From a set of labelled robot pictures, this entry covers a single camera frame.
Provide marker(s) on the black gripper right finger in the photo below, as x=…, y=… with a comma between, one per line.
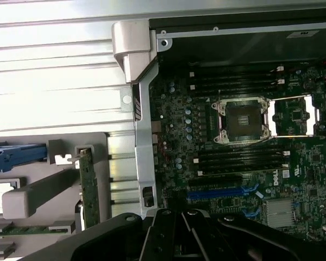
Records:
x=260, y=242

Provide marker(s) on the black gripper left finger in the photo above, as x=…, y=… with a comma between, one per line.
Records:
x=163, y=231

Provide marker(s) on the silver chipset heat sink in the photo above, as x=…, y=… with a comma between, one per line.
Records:
x=279, y=213

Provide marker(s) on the blue expansion slot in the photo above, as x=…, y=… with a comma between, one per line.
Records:
x=214, y=193

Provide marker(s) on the black PC case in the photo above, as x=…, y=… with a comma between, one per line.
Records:
x=145, y=163

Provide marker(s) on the black expansion slot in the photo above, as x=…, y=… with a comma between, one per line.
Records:
x=214, y=180

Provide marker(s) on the dark RAM stick white label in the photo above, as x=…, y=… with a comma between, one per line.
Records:
x=233, y=171

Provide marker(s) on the green motherboard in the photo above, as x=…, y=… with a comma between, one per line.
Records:
x=309, y=168

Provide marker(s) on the RAM slot white latches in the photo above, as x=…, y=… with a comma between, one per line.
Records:
x=233, y=157
x=233, y=71

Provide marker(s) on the CPU socket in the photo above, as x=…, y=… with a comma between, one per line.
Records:
x=241, y=119

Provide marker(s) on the grey parts rack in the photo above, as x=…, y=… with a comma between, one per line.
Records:
x=30, y=198

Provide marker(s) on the green RAM stick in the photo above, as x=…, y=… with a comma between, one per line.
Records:
x=24, y=230

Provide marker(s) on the silver socket cover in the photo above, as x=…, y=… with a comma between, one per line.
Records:
x=312, y=108

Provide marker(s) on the thin locking lever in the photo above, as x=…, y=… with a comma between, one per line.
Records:
x=219, y=96

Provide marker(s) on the hard disk drive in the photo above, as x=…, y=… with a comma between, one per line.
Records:
x=16, y=160

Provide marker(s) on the metal stop bracket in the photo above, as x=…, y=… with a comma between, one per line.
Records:
x=124, y=106

